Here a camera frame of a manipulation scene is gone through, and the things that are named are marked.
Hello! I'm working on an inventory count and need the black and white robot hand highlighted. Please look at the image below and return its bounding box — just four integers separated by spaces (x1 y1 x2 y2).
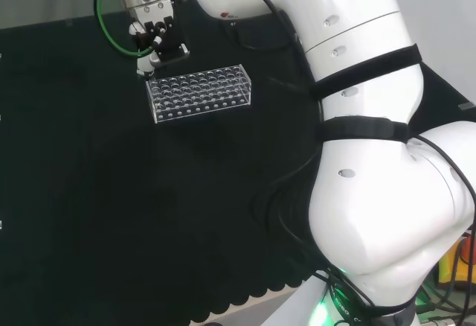
128 0 191 80

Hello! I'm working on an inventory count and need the clear test tube rack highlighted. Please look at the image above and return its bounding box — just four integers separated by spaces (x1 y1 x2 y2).
145 64 253 124

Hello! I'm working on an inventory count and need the black bench cloth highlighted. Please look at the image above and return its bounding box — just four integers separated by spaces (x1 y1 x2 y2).
0 0 476 326

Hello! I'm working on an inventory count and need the yellow stop button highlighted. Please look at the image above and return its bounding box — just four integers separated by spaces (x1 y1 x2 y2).
437 233 476 293

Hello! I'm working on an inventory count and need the green cable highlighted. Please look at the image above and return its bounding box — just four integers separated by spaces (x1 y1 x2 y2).
93 0 155 59

